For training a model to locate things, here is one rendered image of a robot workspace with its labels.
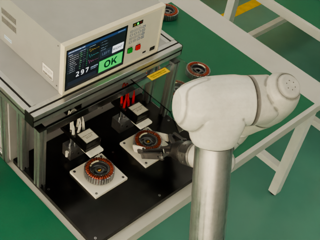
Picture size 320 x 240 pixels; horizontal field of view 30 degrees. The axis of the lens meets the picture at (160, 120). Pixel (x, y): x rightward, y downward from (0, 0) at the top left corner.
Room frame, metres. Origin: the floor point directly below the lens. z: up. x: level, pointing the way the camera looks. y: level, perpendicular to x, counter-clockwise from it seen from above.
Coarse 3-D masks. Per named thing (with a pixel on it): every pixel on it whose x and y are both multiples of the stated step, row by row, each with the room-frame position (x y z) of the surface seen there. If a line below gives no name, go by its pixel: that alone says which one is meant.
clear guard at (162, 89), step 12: (168, 60) 1.79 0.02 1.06; (180, 60) 1.81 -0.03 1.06; (144, 72) 1.69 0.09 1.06; (168, 72) 1.72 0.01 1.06; (180, 72) 1.74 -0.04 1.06; (192, 72) 1.75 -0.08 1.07; (144, 84) 1.63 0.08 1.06; (156, 84) 1.64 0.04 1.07; (168, 84) 1.65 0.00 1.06; (180, 84) 1.67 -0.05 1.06; (156, 96) 1.58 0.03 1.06; (168, 96) 1.59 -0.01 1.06; (168, 108) 1.53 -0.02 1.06
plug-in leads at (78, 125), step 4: (68, 112) 1.50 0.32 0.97; (80, 120) 1.49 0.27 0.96; (68, 124) 1.50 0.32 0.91; (72, 124) 1.47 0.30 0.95; (76, 124) 1.51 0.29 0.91; (80, 124) 1.49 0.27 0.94; (84, 124) 1.50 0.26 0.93; (72, 128) 1.46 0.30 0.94; (80, 128) 1.49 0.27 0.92; (84, 128) 1.50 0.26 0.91; (72, 132) 1.47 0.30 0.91
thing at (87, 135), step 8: (64, 128) 1.49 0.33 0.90; (88, 128) 1.50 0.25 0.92; (72, 136) 1.46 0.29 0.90; (80, 136) 1.45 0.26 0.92; (88, 136) 1.46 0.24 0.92; (96, 136) 1.46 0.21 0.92; (80, 144) 1.43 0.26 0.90; (88, 144) 1.42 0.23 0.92; (96, 144) 1.45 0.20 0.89; (88, 152) 1.42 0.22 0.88; (96, 152) 1.42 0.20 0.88
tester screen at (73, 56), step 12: (108, 36) 1.57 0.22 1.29; (120, 36) 1.61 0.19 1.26; (84, 48) 1.49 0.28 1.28; (96, 48) 1.53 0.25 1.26; (108, 48) 1.57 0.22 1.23; (72, 60) 1.45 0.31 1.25; (84, 60) 1.49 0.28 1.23; (96, 60) 1.53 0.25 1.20; (72, 72) 1.46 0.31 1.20; (96, 72) 1.54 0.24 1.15; (72, 84) 1.46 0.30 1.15
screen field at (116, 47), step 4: (120, 44) 1.61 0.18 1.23; (112, 48) 1.59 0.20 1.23; (116, 48) 1.60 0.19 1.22; (120, 48) 1.62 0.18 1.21; (100, 52) 1.55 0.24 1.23; (104, 52) 1.56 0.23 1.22; (108, 52) 1.57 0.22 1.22; (112, 52) 1.59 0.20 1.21; (100, 56) 1.55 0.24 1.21; (104, 56) 1.56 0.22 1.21
